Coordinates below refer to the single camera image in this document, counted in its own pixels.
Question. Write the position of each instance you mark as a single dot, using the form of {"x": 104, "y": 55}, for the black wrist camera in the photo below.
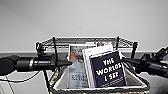
{"x": 41, "y": 50}

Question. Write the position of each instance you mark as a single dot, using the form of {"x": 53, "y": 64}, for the pale basket with dark spots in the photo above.
{"x": 100, "y": 90}

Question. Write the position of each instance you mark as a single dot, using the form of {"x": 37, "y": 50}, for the long grey wall band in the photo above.
{"x": 20, "y": 53}

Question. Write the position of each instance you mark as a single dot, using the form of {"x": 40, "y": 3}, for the navy book with white title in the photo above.
{"x": 108, "y": 71}

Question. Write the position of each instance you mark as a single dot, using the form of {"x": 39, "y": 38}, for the pale blue printed book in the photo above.
{"x": 76, "y": 71}

